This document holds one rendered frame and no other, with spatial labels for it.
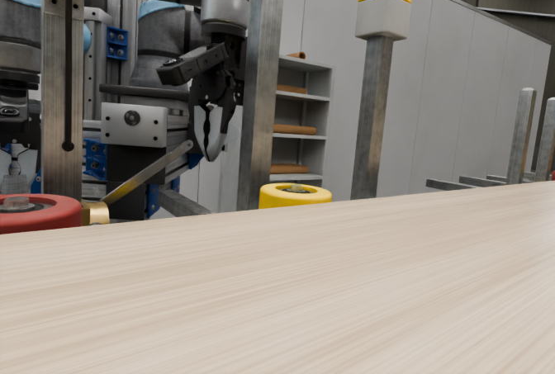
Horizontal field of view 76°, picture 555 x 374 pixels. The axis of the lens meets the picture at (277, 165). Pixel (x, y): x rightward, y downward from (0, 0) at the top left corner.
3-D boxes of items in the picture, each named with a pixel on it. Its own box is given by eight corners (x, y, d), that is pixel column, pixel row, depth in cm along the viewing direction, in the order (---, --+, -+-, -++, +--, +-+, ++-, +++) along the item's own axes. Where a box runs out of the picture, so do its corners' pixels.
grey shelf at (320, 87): (216, 223, 334) (226, 54, 315) (294, 216, 382) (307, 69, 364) (238, 238, 297) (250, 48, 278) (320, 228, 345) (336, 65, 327)
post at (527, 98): (497, 235, 116) (520, 87, 111) (501, 234, 118) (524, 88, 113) (509, 239, 114) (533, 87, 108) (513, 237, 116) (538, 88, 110)
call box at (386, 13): (353, 40, 67) (357, -3, 66) (377, 48, 71) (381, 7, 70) (383, 35, 61) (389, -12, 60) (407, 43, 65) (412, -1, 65)
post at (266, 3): (230, 301, 56) (250, -15, 51) (248, 296, 58) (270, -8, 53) (240, 312, 54) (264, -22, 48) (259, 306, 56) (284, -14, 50)
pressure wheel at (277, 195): (247, 295, 37) (255, 187, 36) (258, 266, 45) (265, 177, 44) (324, 305, 36) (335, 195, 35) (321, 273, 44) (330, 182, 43)
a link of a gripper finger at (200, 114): (229, 160, 62) (232, 106, 61) (205, 162, 57) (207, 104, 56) (215, 158, 64) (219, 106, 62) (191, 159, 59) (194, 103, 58)
